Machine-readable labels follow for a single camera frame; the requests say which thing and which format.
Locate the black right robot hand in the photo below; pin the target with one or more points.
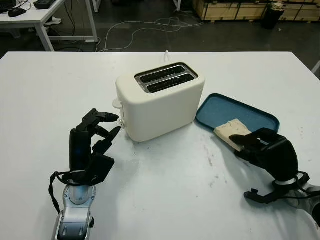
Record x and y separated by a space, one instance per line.
280 160

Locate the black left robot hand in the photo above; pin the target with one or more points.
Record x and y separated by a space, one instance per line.
78 150

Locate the white bread slice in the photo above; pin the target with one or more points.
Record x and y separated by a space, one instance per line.
230 131

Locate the silver toaster knob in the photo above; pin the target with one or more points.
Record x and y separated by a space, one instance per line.
122 123

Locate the blue rectangular tray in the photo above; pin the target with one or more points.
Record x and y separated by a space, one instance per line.
225 110

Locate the cream white two-slot toaster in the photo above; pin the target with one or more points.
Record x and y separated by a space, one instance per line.
162 112

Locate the white shoes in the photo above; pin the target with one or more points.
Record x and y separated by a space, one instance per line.
53 21

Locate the white office desk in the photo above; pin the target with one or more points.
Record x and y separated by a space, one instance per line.
30 18

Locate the black trash bin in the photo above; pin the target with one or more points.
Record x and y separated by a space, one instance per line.
272 17

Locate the black device on desk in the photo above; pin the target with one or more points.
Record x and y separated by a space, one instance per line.
43 3

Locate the black computer mouse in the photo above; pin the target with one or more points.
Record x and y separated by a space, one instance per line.
17 12

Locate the wooden crate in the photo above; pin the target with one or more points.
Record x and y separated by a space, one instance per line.
225 10

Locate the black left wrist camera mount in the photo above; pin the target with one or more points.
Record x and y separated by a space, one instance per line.
100 166

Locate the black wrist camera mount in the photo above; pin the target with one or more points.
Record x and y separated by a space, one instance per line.
100 166
260 198

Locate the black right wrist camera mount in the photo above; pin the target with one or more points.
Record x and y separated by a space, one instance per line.
260 198

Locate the white table frame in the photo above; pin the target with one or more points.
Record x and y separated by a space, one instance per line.
96 5

